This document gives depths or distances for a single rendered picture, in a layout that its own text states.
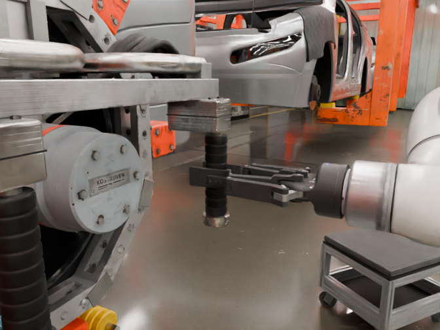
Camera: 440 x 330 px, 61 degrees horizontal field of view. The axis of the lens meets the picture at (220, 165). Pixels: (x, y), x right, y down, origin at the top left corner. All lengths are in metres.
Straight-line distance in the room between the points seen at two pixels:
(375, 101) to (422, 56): 9.37
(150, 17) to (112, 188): 0.80
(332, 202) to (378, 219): 0.06
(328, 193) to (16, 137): 0.36
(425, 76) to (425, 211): 12.80
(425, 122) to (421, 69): 12.68
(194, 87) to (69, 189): 0.23
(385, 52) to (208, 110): 3.48
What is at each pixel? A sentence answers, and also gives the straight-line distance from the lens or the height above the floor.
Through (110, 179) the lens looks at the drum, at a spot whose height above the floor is 0.86.
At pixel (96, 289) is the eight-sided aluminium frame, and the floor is 0.61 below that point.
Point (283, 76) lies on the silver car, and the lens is 2.99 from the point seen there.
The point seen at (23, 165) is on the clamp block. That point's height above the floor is 0.92.
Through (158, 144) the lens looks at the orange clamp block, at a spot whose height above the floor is 0.84.
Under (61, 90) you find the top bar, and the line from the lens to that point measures 0.37.
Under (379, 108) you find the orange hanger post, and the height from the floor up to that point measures 0.70.
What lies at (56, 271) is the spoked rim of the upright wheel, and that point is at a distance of 0.78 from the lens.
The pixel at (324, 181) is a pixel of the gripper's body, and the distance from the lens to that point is 0.50.
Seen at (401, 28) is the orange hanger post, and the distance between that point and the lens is 5.92.
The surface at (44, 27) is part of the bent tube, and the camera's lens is 0.60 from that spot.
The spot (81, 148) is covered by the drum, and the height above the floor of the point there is 0.90.
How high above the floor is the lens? 0.98
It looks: 13 degrees down
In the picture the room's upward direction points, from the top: straight up
